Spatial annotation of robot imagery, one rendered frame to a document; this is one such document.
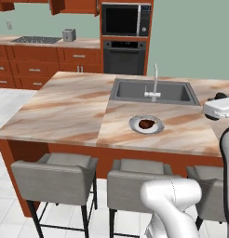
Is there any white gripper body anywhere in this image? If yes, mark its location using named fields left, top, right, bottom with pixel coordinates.
left=202, top=96, right=229, bottom=121

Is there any brown steak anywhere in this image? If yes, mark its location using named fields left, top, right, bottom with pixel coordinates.
left=138, top=118, right=156, bottom=130

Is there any orange tall oven cabinet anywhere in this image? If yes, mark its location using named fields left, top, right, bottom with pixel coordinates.
left=99, top=0, right=155, bottom=77

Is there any grey rimmed white plate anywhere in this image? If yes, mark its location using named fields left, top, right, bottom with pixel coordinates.
left=128, top=114, right=166, bottom=135

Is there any white tap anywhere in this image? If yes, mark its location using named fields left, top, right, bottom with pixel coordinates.
left=143, top=63, right=162, bottom=103

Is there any grey sink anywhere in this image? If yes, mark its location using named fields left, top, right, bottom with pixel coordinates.
left=109, top=77, right=202, bottom=107

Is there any grey bar stool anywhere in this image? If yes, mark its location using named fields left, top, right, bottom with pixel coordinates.
left=185, top=165, right=228, bottom=231
left=10, top=152, right=100, bottom=238
left=106, top=158, right=182, bottom=238

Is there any black microwave oven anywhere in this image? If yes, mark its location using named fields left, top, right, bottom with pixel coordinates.
left=101, top=3, right=153, bottom=38

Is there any orange kitchen island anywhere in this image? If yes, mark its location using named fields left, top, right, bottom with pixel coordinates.
left=0, top=71, right=229, bottom=218

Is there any grey toaster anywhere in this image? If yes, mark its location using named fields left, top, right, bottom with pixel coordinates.
left=61, top=28, right=77, bottom=43

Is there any orange lower cupboard run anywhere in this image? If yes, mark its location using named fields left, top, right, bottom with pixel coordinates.
left=0, top=34, right=104, bottom=91

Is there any dark grey hob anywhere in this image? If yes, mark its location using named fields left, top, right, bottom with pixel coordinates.
left=11, top=35, right=62, bottom=45

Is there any orange wall cabinet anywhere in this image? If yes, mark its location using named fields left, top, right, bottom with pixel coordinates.
left=0, top=0, right=49, bottom=12
left=48, top=0, right=101, bottom=17

